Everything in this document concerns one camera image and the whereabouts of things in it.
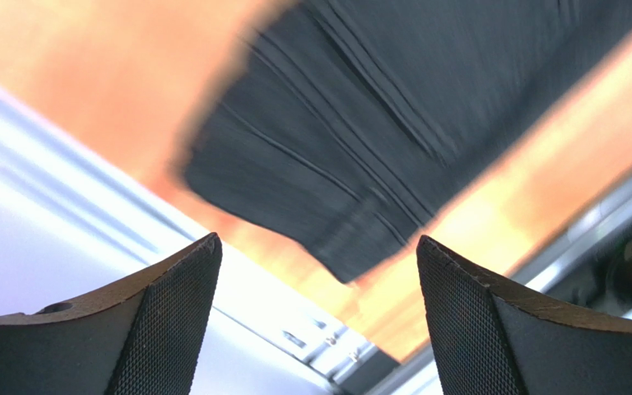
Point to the black denim trousers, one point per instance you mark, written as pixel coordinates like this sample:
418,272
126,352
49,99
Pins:
357,121

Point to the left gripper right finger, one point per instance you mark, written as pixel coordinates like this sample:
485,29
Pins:
491,335

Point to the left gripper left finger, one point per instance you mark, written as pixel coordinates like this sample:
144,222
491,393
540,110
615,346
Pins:
141,334

